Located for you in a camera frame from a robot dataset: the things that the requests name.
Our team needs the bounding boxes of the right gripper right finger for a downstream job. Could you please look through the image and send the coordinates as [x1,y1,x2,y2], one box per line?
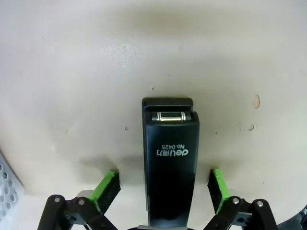
[206,168,280,230]

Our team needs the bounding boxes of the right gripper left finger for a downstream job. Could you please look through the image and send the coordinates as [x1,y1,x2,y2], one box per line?
[37,170,120,230]

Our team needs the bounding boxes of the white perforated plastic basket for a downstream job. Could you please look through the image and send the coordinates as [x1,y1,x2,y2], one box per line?
[0,148,25,218]

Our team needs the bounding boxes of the black stapler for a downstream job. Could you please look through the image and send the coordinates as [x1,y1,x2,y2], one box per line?
[141,97,201,227]

